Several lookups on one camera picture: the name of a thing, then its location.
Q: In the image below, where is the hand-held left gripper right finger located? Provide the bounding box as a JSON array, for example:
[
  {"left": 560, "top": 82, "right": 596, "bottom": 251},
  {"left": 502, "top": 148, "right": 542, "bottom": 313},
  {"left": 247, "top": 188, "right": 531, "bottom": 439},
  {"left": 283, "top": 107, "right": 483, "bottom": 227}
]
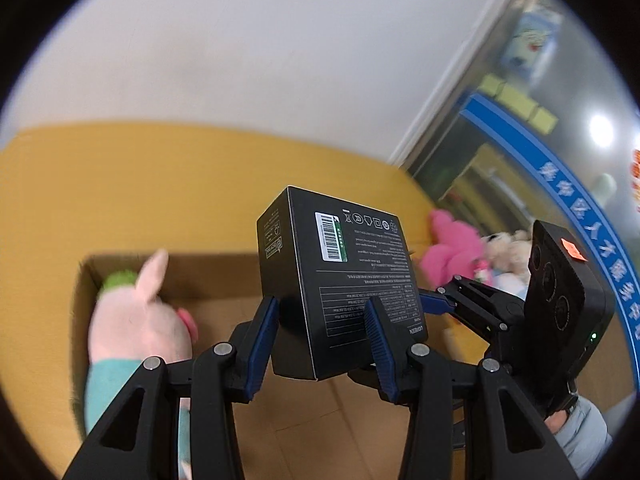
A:
[{"left": 364, "top": 296, "right": 583, "bottom": 480}]

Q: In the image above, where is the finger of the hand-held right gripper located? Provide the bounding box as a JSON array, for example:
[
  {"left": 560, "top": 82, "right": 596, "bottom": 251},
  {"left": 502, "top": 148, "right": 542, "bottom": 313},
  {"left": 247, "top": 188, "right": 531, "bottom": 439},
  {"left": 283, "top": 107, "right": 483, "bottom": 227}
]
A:
[
  {"left": 419, "top": 290, "right": 511, "bottom": 346},
  {"left": 435, "top": 275, "right": 526, "bottom": 323}
]

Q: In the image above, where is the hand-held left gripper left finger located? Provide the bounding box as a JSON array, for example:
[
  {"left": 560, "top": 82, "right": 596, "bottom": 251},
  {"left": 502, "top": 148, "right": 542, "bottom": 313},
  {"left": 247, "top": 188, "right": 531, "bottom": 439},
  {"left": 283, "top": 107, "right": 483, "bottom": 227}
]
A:
[{"left": 62, "top": 296, "right": 279, "bottom": 480}]

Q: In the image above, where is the black product box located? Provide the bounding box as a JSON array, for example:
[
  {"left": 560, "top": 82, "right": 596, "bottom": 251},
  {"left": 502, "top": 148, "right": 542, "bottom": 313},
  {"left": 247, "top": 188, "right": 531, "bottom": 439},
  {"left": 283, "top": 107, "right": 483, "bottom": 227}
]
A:
[{"left": 256, "top": 186, "right": 430, "bottom": 380}]

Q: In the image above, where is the brown cardboard box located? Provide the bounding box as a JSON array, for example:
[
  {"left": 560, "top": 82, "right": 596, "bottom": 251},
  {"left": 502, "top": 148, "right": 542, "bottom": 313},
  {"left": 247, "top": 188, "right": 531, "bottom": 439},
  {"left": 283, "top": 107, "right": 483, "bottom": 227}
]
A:
[{"left": 70, "top": 252, "right": 416, "bottom": 480}]

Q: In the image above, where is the person's right forearm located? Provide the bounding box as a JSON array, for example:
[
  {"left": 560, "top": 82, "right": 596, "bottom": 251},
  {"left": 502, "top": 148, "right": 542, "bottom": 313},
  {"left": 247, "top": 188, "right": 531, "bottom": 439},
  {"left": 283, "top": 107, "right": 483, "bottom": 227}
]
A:
[{"left": 544, "top": 394, "right": 614, "bottom": 479}]

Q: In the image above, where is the yellow wooden desktop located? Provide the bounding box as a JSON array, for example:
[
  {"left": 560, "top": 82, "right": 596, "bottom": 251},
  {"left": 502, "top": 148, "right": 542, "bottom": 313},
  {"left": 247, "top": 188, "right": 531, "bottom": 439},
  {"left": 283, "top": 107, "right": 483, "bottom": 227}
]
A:
[{"left": 0, "top": 122, "right": 506, "bottom": 480}]

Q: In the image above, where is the cream plush toy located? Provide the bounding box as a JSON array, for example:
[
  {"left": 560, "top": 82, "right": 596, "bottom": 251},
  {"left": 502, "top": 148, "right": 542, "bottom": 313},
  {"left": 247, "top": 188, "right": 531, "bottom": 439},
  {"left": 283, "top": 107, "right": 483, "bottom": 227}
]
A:
[{"left": 480, "top": 230, "right": 533, "bottom": 301}]

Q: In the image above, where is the magenta plush toy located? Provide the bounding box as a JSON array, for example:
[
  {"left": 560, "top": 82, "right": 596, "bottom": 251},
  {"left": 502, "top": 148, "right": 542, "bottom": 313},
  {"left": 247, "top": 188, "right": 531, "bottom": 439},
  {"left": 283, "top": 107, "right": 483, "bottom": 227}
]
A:
[{"left": 417, "top": 209, "right": 485, "bottom": 286}]

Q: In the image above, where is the blue curved banner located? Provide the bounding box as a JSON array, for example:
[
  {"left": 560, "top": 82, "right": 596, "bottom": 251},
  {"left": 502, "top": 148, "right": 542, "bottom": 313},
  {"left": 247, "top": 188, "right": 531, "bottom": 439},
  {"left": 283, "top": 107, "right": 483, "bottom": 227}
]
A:
[{"left": 459, "top": 94, "right": 640, "bottom": 332}]

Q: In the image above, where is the pink pig plush toy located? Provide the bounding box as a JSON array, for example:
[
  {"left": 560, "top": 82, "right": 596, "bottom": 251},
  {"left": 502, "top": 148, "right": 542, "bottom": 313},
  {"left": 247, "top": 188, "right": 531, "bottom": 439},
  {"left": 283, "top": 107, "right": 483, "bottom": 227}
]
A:
[{"left": 82, "top": 249, "right": 198, "bottom": 480}]

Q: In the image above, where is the glass door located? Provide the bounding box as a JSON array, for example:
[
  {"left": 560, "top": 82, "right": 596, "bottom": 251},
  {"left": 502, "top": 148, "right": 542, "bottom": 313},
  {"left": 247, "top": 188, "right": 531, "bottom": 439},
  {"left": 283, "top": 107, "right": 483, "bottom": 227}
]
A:
[{"left": 400, "top": 0, "right": 640, "bottom": 411}]

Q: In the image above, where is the row of yellow paper notes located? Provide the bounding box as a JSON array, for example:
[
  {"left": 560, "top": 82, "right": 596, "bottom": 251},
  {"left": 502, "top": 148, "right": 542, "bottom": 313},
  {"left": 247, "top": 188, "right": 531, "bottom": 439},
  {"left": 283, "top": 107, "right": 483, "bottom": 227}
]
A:
[{"left": 476, "top": 73, "right": 559, "bottom": 134}]

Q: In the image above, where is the cartoon poster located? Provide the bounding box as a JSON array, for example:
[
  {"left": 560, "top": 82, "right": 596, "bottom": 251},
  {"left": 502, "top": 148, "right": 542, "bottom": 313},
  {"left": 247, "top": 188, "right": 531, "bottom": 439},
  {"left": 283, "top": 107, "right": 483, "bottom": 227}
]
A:
[{"left": 499, "top": 9, "right": 564, "bottom": 80}]

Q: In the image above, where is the white door frame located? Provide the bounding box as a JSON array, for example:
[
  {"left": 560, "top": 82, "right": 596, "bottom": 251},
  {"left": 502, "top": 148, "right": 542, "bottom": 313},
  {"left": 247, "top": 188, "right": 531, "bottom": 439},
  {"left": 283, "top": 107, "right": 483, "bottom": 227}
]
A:
[{"left": 389, "top": 0, "right": 523, "bottom": 171}]

